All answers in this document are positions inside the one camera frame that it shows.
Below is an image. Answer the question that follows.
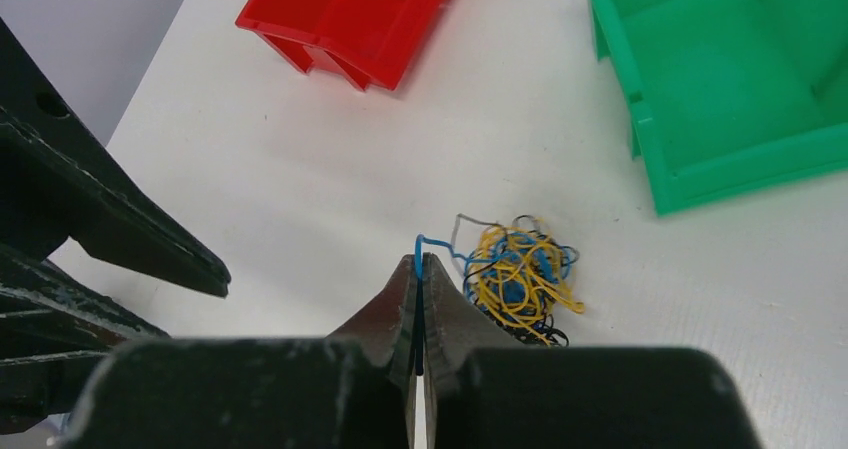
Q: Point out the green plastic bin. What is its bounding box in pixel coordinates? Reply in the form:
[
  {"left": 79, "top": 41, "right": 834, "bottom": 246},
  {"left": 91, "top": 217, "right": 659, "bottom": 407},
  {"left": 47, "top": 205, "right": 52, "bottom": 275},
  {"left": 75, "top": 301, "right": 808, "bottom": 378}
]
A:
[{"left": 588, "top": 0, "right": 847, "bottom": 216}]

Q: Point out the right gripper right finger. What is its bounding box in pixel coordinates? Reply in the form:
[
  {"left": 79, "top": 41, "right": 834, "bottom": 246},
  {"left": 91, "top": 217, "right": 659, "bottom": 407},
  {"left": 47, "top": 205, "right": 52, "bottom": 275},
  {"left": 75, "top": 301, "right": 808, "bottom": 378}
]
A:
[{"left": 421, "top": 253, "right": 761, "bottom": 448}]

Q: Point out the red plastic bin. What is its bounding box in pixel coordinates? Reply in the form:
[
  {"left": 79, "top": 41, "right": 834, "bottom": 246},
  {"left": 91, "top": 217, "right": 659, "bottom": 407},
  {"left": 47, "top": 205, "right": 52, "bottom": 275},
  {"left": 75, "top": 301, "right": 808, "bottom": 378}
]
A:
[{"left": 235, "top": 0, "right": 449, "bottom": 91}]

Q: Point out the yellow blue cable bundle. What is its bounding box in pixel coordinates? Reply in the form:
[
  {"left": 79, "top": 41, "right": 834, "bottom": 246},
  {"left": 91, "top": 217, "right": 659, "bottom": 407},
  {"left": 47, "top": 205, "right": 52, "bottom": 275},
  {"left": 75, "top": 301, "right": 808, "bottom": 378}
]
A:
[{"left": 450, "top": 212, "right": 588, "bottom": 349}]

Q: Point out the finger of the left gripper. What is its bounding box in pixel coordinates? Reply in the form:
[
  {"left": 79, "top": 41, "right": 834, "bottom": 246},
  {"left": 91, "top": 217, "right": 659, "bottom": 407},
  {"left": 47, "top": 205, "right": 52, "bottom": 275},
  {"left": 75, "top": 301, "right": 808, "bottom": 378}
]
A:
[
  {"left": 1, "top": 24, "right": 231, "bottom": 298},
  {"left": 1, "top": 246, "right": 165, "bottom": 433}
]

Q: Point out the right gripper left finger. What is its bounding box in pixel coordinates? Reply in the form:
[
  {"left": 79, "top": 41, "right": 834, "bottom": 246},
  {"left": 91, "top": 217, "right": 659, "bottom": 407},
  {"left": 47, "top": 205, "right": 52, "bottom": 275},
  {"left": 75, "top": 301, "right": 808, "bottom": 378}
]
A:
[{"left": 61, "top": 255, "right": 417, "bottom": 448}]

